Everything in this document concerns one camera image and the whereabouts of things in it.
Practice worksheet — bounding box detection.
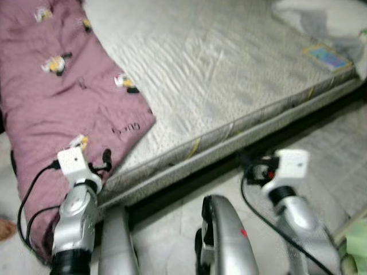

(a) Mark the blue yellow children's book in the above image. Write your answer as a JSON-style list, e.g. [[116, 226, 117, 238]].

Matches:
[[302, 43, 353, 72]]

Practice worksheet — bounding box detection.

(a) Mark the white printed pillow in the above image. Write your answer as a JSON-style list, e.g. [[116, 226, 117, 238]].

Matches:
[[272, 0, 367, 78]]

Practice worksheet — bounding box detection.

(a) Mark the dark bed base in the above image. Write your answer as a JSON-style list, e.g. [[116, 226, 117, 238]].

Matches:
[[97, 86, 367, 221]]

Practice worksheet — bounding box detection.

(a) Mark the purple cartoon print blanket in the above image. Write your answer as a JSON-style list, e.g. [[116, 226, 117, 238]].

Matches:
[[0, 0, 157, 261]]

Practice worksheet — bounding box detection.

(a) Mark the grey right robot leg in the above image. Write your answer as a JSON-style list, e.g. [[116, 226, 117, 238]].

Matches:
[[195, 195, 260, 275]]

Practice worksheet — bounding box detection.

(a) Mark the grey robot leg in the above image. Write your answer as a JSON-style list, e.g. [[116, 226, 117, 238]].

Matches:
[[195, 195, 260, 275], [97, 205, 141, 275]]

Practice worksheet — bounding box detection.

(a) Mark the grey left robot leg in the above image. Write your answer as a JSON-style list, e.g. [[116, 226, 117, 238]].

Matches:
[[97, 205, 141, 275]]

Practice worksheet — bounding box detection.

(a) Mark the white quilted mattress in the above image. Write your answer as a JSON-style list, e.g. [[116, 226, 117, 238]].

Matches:
[[83, 0, 367, 208]]

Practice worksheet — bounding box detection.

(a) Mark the green plastic stool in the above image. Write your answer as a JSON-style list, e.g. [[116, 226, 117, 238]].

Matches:
[[343, 215, 367, 274]]

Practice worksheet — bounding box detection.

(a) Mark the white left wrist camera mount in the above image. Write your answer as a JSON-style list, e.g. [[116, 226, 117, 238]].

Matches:
[[57, 147, 92, 184]]

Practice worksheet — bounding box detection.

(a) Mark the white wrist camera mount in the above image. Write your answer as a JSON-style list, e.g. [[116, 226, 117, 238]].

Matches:
[[263, 149, 311, 198], [57, 147, 92, 184]]

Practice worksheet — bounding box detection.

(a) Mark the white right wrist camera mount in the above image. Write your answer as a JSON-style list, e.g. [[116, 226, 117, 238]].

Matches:
[[263, 149, 311, 198]]

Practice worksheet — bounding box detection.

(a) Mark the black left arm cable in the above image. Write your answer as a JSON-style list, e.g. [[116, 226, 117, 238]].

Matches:
[[16, 160, 61, 250]]

